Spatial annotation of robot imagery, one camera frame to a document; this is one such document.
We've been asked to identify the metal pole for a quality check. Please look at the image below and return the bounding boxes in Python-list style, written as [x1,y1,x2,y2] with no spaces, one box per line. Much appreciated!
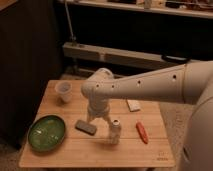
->
[64,0,76,45]

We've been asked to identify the green ceramic bowl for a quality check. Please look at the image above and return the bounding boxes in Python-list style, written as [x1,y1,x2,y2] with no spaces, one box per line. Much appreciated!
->
[27,115,66,152]

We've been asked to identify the white rectangular block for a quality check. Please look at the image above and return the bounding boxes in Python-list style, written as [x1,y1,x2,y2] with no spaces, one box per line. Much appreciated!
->
[127,100,140,112]

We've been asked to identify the clear plastic cup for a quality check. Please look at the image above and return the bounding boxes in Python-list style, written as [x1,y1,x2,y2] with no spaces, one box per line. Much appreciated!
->
[55,81,72,103]

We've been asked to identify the black handle object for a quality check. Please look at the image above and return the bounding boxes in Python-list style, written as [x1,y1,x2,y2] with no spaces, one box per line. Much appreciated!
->
[161,55,191,64]

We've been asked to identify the wooden shelf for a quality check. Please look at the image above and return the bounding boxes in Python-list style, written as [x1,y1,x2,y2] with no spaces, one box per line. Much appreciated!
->
[57,0,213,19]

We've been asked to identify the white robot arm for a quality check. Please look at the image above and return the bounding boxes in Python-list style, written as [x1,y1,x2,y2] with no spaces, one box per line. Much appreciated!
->
[81,61,213,171]

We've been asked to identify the grey rectangular sponge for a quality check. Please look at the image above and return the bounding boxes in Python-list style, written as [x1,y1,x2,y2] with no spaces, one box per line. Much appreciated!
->
[75,120,97,135]

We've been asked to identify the white plastic bottle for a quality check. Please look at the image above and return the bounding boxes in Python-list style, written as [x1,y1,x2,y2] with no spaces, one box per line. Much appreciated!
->
[109,120,121,144]

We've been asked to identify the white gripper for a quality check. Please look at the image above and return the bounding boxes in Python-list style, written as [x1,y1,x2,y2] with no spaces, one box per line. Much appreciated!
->
[87,105,113,127]

